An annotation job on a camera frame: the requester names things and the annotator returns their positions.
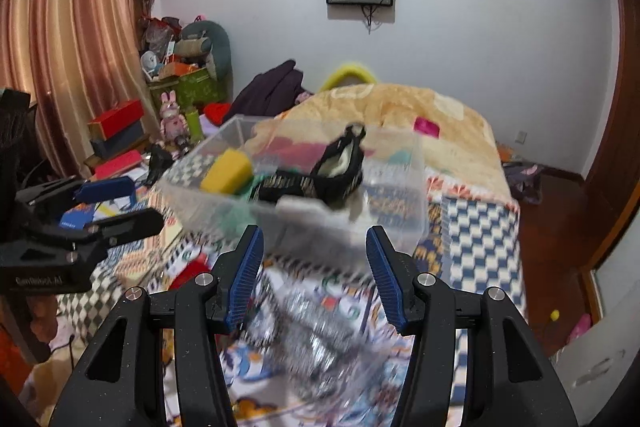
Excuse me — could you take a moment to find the patterned bed sheet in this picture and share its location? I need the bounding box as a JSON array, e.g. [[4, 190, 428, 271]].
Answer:
[[55, 177, 527, 425]]

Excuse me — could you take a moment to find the red cloth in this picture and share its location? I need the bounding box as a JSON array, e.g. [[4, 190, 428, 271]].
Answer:
[[204, 103, 233, 126]]

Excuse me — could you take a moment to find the clear plastic storage box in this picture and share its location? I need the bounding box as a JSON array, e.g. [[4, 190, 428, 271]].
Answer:
[[160, 114, 429, 258]]

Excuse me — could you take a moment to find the green cloth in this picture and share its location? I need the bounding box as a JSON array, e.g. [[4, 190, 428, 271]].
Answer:
[[235, 174, 273, 202]]

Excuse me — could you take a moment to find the yellow fleece blanket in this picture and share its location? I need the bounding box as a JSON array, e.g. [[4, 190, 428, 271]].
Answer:
[[272, 82, 512, 200]]

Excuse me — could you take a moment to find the purple bag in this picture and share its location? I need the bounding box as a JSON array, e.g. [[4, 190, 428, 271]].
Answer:
[[502, 162, 543, 206]]

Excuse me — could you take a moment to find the pink card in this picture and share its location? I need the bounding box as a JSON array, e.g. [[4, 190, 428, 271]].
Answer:
[[413, 117, 441, 139]]

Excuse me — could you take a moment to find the pink cloth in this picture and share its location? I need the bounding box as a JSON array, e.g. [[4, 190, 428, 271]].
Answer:
[[262, 136, 328, 168]]

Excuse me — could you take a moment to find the green cardboard box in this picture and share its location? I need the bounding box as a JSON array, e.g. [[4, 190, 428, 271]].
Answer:
[[150, 68, 228, 112]]

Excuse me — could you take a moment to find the pink bunny plush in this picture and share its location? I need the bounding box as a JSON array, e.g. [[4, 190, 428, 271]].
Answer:
[[159, 91, 189, 142]]

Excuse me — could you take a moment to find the black mesh chair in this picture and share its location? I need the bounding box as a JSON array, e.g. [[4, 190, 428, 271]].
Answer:
[[0, 88, 51, 208]]

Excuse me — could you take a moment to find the black mesh pouch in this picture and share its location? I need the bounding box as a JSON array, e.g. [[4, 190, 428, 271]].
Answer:
[[250, 123, 367, 210]]

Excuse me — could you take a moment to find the grey shoe box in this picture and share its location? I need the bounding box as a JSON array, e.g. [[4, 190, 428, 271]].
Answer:
[[91, 127, 151, 159]]

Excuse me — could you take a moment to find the green bottle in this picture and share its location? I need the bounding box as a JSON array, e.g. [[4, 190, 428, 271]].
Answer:
[[186, 106, 205, 146]]

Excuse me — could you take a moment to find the dark purple coat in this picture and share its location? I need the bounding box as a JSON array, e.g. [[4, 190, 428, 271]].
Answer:
[[227, 60, 307, 124]]

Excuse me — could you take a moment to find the red soft toy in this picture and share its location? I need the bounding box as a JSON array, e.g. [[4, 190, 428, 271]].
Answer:
[[170, 256, 213, 292]]

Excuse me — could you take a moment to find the yellow sponge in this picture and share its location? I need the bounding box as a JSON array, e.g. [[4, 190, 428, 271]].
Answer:
[[201, 149, 253, 196]]

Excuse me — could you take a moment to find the silver glitter cloth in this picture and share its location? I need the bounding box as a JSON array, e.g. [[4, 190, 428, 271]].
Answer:
[[240, 279, 381, 388]]

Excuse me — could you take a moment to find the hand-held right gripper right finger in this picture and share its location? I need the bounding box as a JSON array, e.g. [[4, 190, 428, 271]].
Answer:
[[365, 225, 581, 427]]

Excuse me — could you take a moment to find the yellow ring cushion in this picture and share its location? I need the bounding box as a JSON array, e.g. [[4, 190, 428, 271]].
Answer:
[[320, 62, 380, 92]]

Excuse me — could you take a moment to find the brown striped curtain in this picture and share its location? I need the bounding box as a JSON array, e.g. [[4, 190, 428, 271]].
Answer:
[[0, 0, 166, 180]]

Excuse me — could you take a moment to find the pink plastic toy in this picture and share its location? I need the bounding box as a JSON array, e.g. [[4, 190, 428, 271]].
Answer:
[[567, 314, 592, 343]]

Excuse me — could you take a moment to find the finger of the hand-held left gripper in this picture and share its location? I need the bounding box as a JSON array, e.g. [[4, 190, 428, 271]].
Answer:
[[62, 208, 166, 254], [15, 176, 137, 220]]

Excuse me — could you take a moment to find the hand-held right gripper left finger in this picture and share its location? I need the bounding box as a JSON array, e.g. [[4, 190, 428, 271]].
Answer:
[[60, 224, 265, 427]]

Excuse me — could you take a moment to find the red flat book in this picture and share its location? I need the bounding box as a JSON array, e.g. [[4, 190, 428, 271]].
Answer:
[[94, 150, 146, 180]]

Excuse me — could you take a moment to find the grey neck pillow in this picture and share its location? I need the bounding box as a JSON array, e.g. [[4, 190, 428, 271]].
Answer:
[[180, 20, 234, 80]]

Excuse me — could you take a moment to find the white cabinet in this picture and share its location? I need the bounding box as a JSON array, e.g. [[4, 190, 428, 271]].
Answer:
[[549, 314, 640, 427]]

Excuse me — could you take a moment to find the red shoe box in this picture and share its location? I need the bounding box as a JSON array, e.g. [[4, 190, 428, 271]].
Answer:
[[88, 100, 144, 140]]

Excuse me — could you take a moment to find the wooden door frame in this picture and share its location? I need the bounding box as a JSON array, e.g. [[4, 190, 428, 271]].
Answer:
[[545, 0, 640, 268]]

